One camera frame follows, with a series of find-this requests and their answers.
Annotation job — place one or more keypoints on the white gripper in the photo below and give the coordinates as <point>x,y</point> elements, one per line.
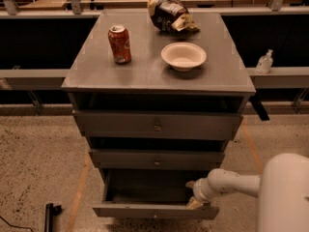
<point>200,189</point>

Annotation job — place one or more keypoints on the grey bottom drawer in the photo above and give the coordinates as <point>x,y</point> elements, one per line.
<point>141,210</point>

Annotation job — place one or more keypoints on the grey drawer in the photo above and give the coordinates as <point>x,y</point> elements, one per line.
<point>162,160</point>
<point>141,210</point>
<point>199,126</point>

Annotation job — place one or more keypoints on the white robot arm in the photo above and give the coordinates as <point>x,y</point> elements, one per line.
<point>282,191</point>

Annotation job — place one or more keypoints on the grey middle drawer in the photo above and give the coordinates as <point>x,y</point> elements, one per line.
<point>162,160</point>

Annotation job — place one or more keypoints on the grey wooden drawer cabinet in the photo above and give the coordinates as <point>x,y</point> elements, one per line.
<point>157,109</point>

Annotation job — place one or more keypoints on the grey top drawer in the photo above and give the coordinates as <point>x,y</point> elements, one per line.
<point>199,126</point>

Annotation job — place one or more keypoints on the white paper bowl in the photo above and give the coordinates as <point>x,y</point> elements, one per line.
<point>183,57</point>

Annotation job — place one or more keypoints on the clear sanitizer pump bottle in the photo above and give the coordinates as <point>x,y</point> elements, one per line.
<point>265,62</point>

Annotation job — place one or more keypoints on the grey metal railing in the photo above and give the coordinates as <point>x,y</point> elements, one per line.
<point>234,39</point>

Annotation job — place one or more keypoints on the red soda can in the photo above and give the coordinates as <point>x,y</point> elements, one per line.
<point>119,41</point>

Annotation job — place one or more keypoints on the crumpled chip bag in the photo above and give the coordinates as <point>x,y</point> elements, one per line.
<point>170,16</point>

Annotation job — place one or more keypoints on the black post on floor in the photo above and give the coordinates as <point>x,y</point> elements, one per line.
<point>51,211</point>

